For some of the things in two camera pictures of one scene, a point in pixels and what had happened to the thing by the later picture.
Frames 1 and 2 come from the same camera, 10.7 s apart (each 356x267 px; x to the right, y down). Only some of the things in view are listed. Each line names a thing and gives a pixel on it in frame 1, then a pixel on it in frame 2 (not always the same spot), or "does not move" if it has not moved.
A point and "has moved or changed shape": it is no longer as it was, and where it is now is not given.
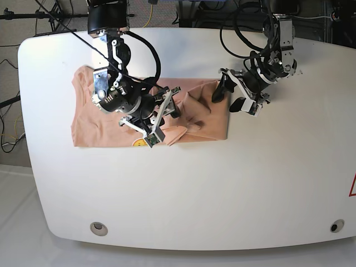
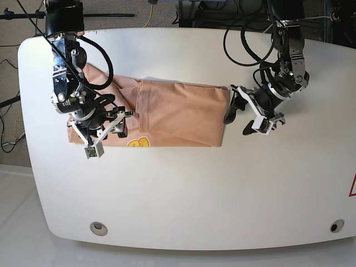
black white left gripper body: (152, 109) to (96, 130)
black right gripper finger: (226, 84) to (239, 102)
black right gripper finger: (237, 104) to (248, 129)
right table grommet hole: (337, 226) does not move
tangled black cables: (230, 15) does not move
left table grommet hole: (98, 228) does not move
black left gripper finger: (175, 113) to (121, 128)
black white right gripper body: (252, 84) to (266, 100)
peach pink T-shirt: (199, 118) has moved or changed shape
